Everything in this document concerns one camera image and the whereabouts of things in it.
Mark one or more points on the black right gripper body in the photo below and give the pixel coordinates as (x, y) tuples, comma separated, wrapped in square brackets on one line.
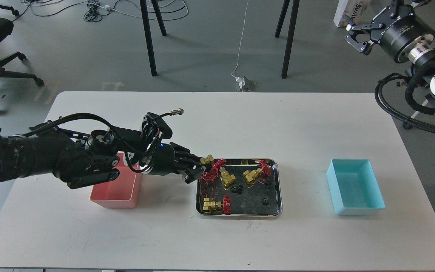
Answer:
[(405, 37)]

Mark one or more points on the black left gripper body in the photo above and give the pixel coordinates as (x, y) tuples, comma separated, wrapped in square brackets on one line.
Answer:
[(167, 159)]

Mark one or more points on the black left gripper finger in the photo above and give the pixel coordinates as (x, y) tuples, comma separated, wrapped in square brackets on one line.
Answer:
[(190, 172), (184, 153)]

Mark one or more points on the brass valve red handle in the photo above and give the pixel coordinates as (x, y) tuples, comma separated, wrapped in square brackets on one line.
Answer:
[(211, 170)]

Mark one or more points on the small black gear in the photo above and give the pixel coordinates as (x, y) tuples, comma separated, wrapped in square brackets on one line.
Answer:
[(265, 201), (237, 189)]

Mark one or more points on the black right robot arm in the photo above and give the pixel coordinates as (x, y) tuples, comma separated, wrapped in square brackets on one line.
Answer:
[(419, 79)]

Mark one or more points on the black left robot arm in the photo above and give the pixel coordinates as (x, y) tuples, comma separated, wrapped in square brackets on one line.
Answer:
[(81, 150)]

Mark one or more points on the brass valve bottom left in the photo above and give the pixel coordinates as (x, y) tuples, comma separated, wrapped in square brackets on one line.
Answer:
[(224, 205)]

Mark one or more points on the white cardboard box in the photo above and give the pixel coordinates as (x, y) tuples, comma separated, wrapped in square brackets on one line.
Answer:
[(354, 9)]

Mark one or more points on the brass valve top middle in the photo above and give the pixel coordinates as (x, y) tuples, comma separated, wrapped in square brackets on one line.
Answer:
[(227, 179)]

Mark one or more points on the pink plastic box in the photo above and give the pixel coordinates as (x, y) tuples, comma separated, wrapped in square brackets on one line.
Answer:
[(120, 193)]

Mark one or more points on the brass valve top right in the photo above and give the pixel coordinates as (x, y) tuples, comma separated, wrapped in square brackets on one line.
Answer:
[(261, 174)]

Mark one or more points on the light blue plastic box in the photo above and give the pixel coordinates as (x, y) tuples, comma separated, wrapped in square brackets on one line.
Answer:
[(354, 188)]

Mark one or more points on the silver metal tray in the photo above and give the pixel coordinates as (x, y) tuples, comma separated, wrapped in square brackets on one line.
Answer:
[(247, 204)]

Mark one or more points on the black table leg right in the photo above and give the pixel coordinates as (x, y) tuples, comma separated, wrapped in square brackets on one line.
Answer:
[(291, 31)]

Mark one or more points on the black table leg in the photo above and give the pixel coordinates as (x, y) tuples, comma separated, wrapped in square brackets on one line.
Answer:
[(147, 31), (291, 31)]

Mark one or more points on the white power adapter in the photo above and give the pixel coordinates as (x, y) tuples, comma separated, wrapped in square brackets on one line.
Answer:
[(244, 84)]

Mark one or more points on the black table leg left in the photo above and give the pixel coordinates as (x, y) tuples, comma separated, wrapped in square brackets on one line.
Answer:
[(147, 31)]

